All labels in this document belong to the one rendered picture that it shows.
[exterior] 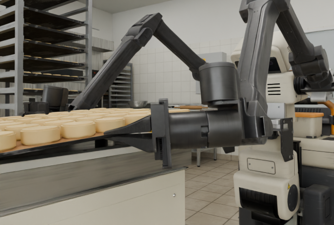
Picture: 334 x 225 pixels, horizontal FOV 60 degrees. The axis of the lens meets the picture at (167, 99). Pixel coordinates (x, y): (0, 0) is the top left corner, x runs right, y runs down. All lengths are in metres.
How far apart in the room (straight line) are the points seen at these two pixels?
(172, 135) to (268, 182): 0.85
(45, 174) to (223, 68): 0.30
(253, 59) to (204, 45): 4.81
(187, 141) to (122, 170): 0.15
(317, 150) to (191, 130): 1.08
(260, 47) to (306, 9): 4.39
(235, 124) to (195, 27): 5.15
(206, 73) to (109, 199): 0.26
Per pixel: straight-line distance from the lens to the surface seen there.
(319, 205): 1.34
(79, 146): 0.81
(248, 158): 1.30
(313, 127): 1.50
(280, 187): 1.22
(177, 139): 0.42
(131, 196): 0.54
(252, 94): 0.52
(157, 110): 0.41
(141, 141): 0.42
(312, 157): 1.46
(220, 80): 0.44
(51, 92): 0.91
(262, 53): 0.61
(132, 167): 0.54
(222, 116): 0.43
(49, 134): 0.42
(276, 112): 1.19
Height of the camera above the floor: 0.98
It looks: 1 degrees up
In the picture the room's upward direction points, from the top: straight up
